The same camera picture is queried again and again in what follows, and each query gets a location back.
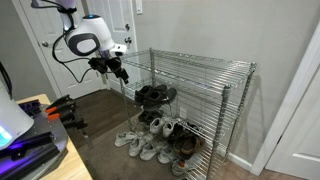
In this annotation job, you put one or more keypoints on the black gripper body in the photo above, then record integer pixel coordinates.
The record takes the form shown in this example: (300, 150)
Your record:
(114, 65)

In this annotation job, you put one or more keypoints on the black sneaker with white swoosh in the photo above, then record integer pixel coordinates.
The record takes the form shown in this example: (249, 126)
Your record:
(156, 98)

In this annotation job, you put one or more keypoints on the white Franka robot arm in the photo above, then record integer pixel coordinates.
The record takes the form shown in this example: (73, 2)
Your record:
(90, 31)

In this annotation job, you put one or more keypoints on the dark metal door knob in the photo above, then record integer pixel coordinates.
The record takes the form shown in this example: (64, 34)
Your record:
(128, 40)

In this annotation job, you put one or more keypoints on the dark metal deadbolt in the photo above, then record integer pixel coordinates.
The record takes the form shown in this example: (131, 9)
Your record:
(127, 27)

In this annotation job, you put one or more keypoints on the black slipper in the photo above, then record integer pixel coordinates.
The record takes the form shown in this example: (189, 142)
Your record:
(144, 116)
(156, 115)

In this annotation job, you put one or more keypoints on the white panel door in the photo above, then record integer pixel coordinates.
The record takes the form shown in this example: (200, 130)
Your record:
(300, 146)
(66, 66)

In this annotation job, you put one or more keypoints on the white sneaker green insole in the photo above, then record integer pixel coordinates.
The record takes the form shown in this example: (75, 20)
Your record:
(136, 147)
(124, 139)

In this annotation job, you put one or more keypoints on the silver door knob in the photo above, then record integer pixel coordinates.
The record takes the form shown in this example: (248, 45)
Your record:
(45, 44)

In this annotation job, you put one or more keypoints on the black shoe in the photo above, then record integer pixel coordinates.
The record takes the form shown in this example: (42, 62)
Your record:
(178, 131)

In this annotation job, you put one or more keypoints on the brown shoe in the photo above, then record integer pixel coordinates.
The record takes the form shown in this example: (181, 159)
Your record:
(193, 146)
(179, 145)

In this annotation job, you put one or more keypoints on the light wooden table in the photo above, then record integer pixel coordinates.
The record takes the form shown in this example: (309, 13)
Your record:
(71, 163)

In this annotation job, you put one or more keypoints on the grey sneaker orange insole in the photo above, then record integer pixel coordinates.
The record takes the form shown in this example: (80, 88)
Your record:
(181, 166)

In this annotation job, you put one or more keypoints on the black aluminium extrusion bar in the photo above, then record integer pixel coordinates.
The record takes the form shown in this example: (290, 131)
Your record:
(33, 163)
(30, 141)

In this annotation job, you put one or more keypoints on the white baseboard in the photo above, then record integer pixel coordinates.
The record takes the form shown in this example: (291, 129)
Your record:
(238, 161)

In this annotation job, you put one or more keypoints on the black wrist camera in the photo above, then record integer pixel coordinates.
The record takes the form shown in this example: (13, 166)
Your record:
(98, 65)

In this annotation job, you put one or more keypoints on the white light switch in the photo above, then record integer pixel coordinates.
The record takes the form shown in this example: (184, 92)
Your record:
(139, 6)

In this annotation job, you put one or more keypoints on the small black mounting bracket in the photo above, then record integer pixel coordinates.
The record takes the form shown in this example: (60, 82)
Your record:
(31, 108)

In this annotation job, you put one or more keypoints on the white door frame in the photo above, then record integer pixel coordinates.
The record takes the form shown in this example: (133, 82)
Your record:
(283, 116)

